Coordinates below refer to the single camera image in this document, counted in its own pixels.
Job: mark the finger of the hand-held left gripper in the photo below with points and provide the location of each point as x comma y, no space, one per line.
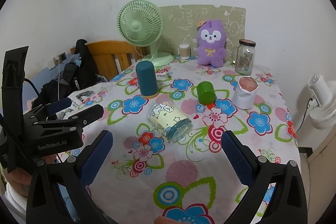
89,113
59,106

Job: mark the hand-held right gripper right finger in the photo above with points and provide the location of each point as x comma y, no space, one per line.
237,158

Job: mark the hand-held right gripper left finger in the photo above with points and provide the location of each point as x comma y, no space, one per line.
95,158

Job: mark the printed glass cup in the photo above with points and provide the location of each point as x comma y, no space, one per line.
168,119

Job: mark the person's left forearm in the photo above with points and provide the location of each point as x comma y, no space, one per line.
15,179

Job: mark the white paper-wrapped cup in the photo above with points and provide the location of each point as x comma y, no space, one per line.
245,96

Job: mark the dark teal cup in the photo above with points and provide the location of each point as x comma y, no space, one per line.
147,79

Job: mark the green cup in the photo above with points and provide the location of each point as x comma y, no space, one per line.
206,92

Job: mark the person's right hand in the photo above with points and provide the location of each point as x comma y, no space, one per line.
168,220

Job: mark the black bag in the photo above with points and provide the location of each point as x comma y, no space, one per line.
56,90

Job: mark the white printed cloth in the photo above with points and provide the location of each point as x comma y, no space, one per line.
89,96

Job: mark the black garment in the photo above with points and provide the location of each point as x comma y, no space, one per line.
85,58

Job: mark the floral tablecloth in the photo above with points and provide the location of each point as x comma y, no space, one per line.
183,174

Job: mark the beige cabinet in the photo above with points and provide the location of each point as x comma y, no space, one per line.
324,155

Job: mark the green table fan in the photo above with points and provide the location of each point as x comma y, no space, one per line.
136,26

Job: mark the glass jar with lid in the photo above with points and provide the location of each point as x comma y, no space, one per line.
245,58

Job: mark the white fan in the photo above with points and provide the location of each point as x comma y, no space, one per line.
321,100

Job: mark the purple plush toy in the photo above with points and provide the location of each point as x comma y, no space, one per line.
211,49

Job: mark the cotton swab container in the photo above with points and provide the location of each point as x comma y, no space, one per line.
184,52

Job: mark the patterned green board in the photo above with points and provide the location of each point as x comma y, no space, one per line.
181,19

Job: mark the wall socket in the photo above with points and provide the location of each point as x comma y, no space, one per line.
61,57

